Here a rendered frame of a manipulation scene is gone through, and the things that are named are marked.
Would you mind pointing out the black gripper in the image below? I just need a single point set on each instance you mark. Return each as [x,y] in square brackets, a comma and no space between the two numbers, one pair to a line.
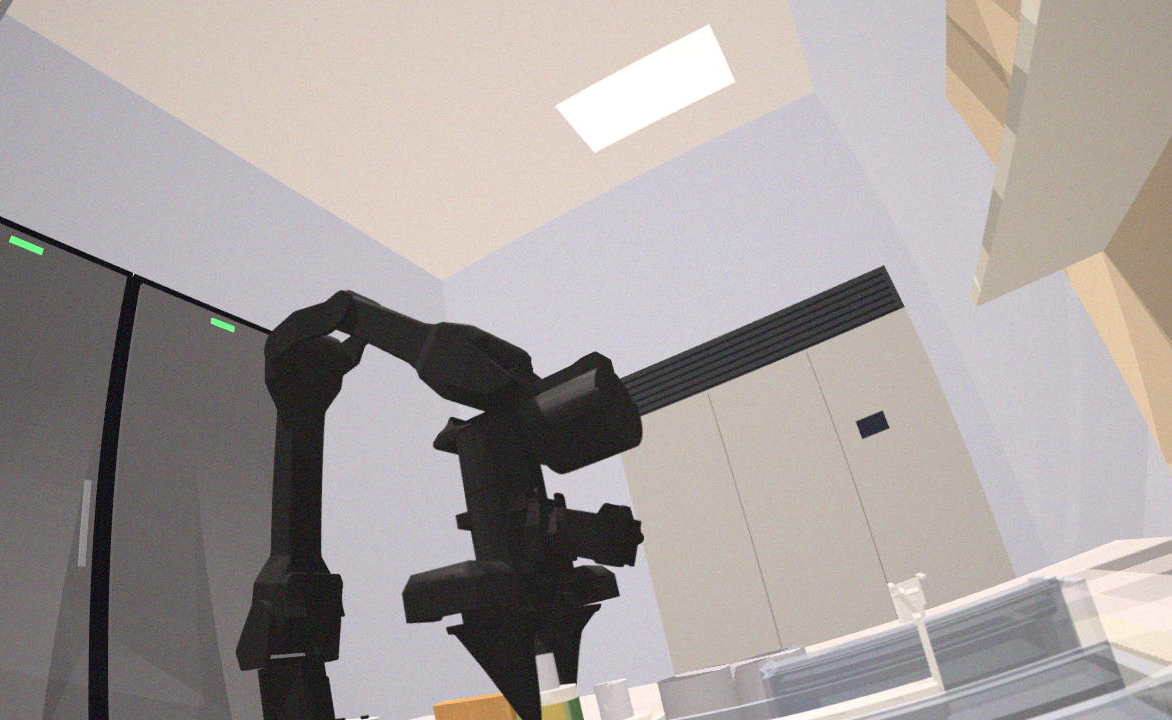
[512,610]

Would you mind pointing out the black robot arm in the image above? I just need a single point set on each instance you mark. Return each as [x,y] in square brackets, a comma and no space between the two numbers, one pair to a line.
[566,421]

